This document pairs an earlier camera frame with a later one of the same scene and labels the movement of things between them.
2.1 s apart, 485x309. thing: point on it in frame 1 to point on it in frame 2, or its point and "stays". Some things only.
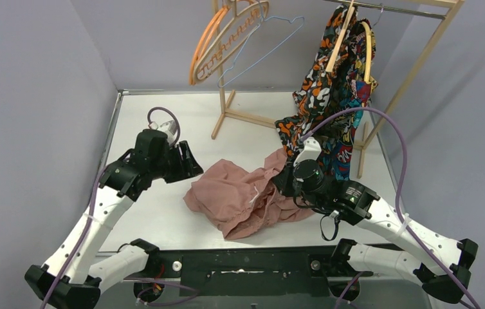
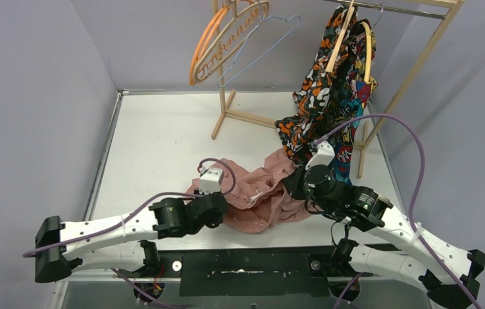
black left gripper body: [178, 161] to [219, 205]
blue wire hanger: [265, 56] stays
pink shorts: [242, 201] stays
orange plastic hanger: [204, 39] stays
